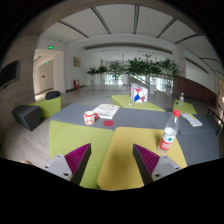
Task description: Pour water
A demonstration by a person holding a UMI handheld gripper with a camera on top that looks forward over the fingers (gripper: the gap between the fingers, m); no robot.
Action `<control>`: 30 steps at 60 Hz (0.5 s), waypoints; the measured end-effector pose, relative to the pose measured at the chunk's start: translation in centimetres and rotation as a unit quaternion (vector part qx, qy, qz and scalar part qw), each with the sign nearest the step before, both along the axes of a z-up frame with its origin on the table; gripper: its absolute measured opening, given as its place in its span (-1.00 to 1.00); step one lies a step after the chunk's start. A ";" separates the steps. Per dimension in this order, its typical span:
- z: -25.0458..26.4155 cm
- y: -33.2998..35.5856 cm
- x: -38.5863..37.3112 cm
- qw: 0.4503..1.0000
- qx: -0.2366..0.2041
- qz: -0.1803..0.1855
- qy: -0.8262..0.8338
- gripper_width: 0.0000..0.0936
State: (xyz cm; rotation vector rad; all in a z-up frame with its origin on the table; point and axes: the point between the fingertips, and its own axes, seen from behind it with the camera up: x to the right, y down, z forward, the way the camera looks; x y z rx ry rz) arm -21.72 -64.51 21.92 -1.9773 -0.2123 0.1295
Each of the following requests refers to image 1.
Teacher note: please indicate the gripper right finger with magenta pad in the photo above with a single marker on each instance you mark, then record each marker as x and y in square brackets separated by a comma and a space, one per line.
[153, 167]

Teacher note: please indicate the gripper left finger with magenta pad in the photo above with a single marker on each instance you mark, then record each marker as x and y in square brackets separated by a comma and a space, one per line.
[71, 166]

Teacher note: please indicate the clear water bottle red cap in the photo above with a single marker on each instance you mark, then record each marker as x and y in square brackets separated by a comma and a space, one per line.
[170, 132]

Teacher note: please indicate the distant clear water bottle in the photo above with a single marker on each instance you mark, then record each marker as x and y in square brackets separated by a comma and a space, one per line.
[181, 100]

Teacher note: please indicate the red white patterned mug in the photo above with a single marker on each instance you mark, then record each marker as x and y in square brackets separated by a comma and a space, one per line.
[90, 117]

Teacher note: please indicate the red round coaster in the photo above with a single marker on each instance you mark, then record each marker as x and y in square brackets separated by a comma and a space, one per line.
[108, 123]

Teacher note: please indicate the yellow white booklet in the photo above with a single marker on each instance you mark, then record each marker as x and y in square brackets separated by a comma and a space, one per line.
[194, 122]

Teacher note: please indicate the green block seat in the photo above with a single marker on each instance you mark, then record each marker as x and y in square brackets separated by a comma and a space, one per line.
[48, 107]

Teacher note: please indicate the open magazine on table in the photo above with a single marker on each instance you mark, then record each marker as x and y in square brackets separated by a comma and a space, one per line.
[106, 111]

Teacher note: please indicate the black cushion on green seat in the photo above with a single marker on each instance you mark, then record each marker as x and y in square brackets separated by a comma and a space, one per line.
[52, 95]

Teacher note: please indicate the white red blue geometric box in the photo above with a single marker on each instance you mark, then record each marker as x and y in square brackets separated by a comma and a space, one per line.
[138, 94]

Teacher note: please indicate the red fire extinguisher box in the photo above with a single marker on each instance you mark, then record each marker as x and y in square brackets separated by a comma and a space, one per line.
[76, 84]

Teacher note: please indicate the wooden chair at right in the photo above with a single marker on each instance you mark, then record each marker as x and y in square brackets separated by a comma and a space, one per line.
[218, 114]

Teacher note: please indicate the row of potted plants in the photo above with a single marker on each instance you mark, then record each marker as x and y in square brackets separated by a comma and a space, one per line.
[140, 66]

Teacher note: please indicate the framed wall picture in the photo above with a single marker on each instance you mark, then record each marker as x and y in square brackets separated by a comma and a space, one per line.
[77, 61]

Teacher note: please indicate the black wall television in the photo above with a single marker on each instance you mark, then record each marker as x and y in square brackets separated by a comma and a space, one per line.
[9, 73]

